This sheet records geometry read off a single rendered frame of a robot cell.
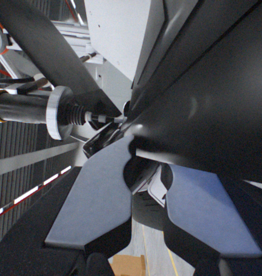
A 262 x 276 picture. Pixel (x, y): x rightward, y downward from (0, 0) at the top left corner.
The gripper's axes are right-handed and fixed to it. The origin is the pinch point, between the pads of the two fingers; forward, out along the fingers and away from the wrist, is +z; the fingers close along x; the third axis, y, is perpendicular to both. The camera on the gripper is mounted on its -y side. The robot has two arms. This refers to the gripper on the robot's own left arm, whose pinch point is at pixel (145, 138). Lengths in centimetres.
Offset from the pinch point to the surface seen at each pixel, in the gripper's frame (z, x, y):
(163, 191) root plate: 10.5, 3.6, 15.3
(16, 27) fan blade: 17.9, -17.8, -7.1
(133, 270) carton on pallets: 342, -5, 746
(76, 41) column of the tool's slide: 80, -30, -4
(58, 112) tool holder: 8.6, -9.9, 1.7
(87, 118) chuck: 10.8, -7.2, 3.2
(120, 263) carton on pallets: 355, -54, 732
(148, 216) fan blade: 21.6, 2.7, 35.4
